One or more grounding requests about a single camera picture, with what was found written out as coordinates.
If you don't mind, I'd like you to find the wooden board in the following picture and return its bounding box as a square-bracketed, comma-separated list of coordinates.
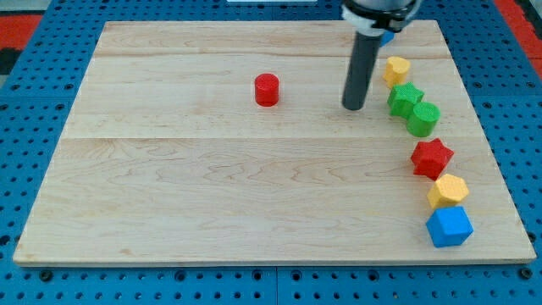
[13, 20, 536, 267]

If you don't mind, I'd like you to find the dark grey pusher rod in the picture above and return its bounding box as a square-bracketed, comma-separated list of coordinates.
[342, 33, 379, 111]

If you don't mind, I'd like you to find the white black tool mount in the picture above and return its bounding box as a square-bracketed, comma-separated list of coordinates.
[341, 0, 423, 36]

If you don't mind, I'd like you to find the blue cube block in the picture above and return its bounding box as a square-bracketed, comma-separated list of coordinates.
[426, 206, 473, 247]

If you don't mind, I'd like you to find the green cylinder block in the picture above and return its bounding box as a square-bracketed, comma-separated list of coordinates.
[406, 102, 440, 137]

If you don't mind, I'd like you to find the red cylinder block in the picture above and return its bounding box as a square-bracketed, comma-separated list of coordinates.
[254, 73, 279, 107]

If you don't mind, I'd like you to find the yellow heart block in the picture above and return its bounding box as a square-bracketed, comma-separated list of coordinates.
[383, 56, 411, 89]

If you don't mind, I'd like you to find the green star block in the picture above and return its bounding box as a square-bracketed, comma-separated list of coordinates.
[387, 82, 425, 119]

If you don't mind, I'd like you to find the yellow hexagon block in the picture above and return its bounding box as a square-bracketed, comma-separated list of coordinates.
[427, 174, 470, 209]

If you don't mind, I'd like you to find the blue block behind pusher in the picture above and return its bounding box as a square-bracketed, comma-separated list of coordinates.
[380, 31, 395, 47]

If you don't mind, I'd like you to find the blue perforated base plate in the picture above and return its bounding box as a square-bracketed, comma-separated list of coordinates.
[1, 0, 541, 304]

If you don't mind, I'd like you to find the red star block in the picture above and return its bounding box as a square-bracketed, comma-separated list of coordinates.
[411, 138, 455, 180]

